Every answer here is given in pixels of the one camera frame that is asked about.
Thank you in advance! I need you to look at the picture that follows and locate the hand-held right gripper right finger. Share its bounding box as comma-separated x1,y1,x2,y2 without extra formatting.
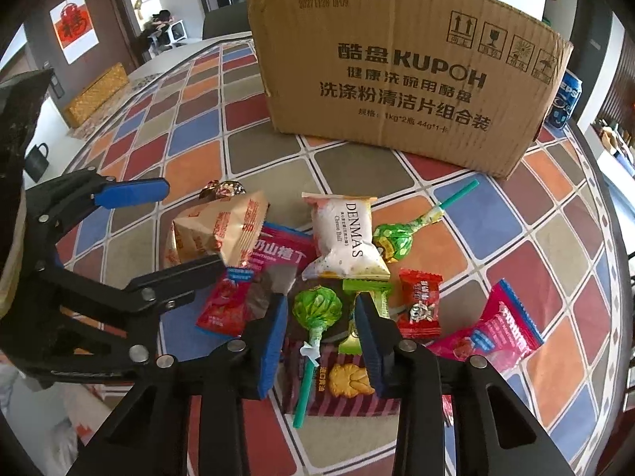
354,292,572,476

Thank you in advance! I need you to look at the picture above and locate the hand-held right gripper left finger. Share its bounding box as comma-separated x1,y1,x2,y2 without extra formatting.
64,294,291,476

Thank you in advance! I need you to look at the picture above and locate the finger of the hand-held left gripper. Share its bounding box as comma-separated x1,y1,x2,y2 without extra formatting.
22,169,170,265
34,257,227,364

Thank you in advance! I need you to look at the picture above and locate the maroon biscuit packet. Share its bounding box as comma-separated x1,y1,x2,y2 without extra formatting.
280,282,404,417

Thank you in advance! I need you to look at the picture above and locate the small green snack packet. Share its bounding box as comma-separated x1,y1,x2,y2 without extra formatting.
338,278,394,356

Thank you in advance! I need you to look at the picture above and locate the small red candy packet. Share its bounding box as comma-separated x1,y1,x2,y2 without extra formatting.
397,269,444,340

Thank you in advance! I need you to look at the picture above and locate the tan orange snack packet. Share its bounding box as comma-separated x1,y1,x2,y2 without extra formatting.
165,189,271,271

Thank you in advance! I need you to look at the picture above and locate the red gold candy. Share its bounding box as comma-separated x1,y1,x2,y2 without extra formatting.
199,178,247,202

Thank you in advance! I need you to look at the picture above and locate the pink snack packet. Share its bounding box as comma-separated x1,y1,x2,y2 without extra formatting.
425,278,545,372
196,222,318,343

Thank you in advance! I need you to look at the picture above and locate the green lollipop teal stick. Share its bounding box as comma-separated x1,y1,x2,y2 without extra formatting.
372,178,481,265

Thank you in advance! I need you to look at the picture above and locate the white puffed snack packet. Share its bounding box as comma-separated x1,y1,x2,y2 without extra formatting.
301,192,391,281

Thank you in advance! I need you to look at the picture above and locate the brown cardboard box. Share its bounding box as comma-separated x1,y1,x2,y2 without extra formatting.
244,0,575,180

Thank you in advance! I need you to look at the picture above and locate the black mug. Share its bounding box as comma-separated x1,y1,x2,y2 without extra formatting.
24,142,50,184

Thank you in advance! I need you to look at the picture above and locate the yellow woven box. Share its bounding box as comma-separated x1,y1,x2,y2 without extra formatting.
64,62,131,130

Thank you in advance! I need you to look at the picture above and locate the red paper door poster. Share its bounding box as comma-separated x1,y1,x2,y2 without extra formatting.
50,0,98,64

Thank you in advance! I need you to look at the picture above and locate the brown wooden door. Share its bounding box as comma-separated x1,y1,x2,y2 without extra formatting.
22,0,140,110

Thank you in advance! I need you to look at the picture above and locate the colourful checkered tablecloth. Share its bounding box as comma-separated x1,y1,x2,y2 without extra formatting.
64,40,626,476

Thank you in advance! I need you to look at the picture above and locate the dark grey chair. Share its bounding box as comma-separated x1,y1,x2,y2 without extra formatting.
202,7,254,40

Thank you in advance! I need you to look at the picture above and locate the white patterned cloth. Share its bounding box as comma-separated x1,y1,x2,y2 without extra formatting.
0,357,110,476

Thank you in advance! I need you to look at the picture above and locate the blue soda can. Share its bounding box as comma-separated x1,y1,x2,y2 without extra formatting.
546,70,585,130

